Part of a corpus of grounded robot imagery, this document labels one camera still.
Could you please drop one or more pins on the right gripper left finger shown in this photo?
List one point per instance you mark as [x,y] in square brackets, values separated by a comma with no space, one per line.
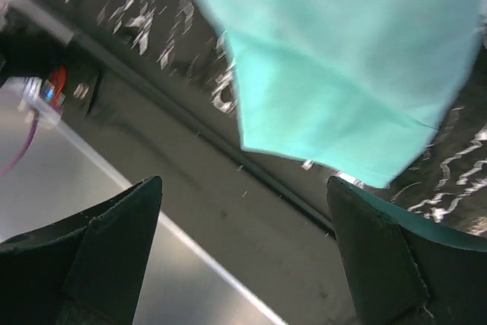
[87,268]

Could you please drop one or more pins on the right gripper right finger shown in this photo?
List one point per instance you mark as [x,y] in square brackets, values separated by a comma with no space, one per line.
[402,268]

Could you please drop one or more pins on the teal t shirt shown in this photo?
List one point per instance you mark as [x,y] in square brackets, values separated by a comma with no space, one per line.
[360,86]

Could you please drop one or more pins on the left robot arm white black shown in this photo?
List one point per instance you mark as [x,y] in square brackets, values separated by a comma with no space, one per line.
[28,50]

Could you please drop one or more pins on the left small circuit board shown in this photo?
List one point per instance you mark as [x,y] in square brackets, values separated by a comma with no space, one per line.
[45,96]

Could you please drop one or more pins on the black marble pattern mat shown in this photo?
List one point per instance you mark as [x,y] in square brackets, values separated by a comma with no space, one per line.
[176,35]

